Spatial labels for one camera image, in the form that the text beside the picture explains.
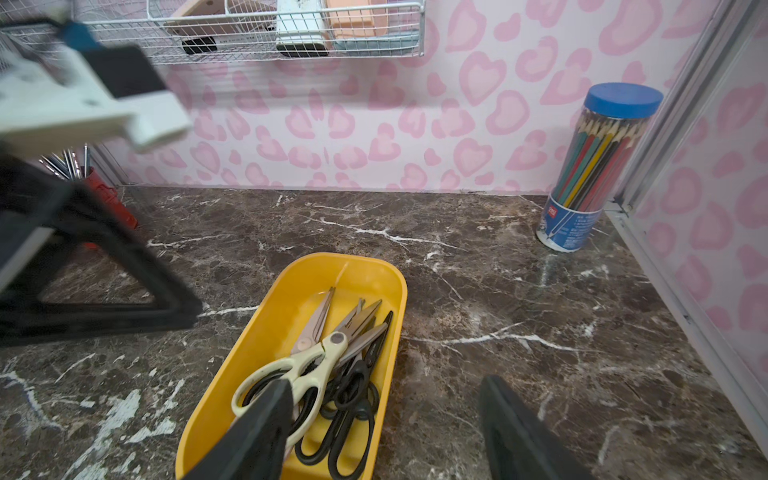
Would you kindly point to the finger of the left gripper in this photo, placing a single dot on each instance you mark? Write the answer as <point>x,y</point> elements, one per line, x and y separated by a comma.
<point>28,319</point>

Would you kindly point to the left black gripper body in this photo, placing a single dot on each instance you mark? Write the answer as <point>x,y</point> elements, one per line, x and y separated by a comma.
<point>35,242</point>

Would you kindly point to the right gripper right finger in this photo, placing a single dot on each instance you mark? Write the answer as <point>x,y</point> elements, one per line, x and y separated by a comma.
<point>519,445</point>

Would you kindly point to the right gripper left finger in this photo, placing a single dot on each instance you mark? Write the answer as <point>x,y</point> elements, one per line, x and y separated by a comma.
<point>254,447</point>

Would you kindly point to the cream green handled scissors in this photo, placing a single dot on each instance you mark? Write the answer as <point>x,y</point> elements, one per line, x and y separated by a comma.
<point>357,321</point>

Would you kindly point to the all black scissors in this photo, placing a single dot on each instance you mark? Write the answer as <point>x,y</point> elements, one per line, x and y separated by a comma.
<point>338,433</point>

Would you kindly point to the yellow plastic storage box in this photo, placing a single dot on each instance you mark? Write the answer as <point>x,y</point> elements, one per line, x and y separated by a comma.
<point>271,334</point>

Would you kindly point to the black handled medium scissors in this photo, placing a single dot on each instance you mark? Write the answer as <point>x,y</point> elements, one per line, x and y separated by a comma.
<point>351,388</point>

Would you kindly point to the pink kitchen scissors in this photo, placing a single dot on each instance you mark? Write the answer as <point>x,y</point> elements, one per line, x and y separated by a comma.
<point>311,334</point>

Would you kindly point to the black handled steel scissors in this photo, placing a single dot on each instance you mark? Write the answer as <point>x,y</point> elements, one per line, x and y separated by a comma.
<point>307,371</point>

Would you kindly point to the pens in red cup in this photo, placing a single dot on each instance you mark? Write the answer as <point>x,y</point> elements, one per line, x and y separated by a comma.
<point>69,164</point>

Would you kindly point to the red pen cup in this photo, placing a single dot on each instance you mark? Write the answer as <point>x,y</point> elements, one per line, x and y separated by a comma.
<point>113,210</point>

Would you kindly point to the white floral case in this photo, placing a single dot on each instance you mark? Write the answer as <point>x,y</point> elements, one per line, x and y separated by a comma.
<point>301,29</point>

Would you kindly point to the blue lid pencil tube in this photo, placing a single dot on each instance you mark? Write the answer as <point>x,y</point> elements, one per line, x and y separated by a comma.
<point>613,121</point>

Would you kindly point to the pink case on shelf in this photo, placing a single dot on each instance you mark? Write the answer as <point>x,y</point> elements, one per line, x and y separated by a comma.
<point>351,19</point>

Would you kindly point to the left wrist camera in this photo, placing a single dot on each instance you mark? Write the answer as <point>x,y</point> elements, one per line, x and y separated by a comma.
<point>61,88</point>

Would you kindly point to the white wire wall shelf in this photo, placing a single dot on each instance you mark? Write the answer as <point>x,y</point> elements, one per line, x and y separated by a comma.
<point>141,23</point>

